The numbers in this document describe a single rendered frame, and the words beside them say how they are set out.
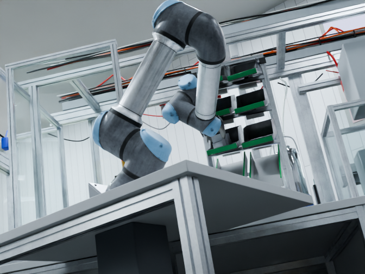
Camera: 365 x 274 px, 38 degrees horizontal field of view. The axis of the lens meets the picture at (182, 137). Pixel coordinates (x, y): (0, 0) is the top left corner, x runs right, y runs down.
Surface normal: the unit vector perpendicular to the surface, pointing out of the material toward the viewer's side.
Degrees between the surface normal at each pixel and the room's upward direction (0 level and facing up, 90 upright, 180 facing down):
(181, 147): 90
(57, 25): 180
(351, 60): 90
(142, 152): 102
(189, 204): 90
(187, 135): 90
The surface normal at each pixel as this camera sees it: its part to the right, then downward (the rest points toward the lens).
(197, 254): -0.60, -0.21
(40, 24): 0.16, 0.92
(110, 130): -0.32, -0.17
